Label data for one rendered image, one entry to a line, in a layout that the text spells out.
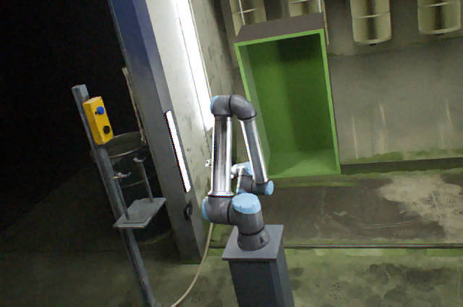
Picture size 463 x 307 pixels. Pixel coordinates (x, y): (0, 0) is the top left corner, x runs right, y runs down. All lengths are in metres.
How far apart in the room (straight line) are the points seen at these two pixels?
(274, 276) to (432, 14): 2.67
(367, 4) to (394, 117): 1.10
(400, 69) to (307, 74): 1.34
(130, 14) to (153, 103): 0.59
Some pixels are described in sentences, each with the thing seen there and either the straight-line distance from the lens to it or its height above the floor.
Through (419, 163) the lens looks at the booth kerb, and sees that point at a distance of 4.23.
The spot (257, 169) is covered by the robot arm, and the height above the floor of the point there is 0.96.
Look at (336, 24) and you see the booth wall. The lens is 4.39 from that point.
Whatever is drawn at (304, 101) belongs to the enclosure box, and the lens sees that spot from 3.42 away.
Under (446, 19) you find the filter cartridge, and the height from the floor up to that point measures 1.36.
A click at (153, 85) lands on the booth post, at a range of 2.84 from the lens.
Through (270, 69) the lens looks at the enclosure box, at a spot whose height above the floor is 1.33.
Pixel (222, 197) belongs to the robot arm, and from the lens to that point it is 2.34.
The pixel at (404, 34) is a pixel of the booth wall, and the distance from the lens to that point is 4.45.
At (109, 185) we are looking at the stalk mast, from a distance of 2.69.
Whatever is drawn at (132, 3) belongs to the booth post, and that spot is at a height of 2.01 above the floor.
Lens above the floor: 2.03
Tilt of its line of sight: 20 degrees down
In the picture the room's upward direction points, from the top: 12 degrees counter-clockwise
